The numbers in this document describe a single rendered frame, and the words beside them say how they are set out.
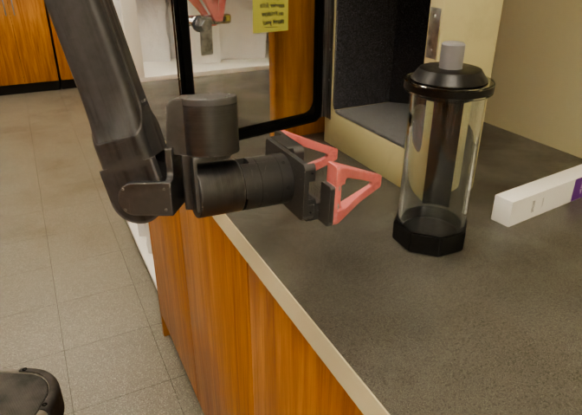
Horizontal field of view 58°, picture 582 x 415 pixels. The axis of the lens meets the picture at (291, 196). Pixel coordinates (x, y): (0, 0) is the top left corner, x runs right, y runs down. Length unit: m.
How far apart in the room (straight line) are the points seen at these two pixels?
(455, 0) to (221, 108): 0.41
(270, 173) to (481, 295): 0.29
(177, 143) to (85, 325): 1.71
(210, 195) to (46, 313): 1.84
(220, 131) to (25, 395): 1.23
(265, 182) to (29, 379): 1.23
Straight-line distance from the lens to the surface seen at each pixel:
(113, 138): 0.55
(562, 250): 0.81
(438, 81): 0.65
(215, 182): 0.54
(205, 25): 0.88
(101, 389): 1.94
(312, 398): 0.77
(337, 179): 0.55
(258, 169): 0.56
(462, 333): 0.61
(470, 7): 0.83
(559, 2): 1.22
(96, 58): 0.56
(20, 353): 2.18
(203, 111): 0.52
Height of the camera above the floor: 1.32
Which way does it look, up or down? 26 degrees down
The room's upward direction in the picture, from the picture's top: straight up
